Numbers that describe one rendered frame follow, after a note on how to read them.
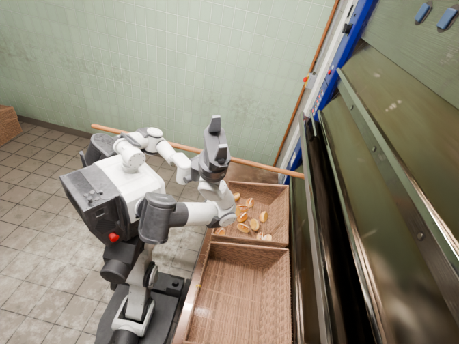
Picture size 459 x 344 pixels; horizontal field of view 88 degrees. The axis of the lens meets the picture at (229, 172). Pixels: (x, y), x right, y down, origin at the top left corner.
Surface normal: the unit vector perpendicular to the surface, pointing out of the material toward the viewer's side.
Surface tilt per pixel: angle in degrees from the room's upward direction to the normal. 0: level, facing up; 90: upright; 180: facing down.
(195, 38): 90
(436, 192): 70
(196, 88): 90
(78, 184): 0
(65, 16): 90
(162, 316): 0
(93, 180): 0
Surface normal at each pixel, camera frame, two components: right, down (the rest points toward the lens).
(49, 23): -0.18, 0.62
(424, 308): -0.85, -0.49
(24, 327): 0.18, -0.75
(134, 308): -0.02, 0.07
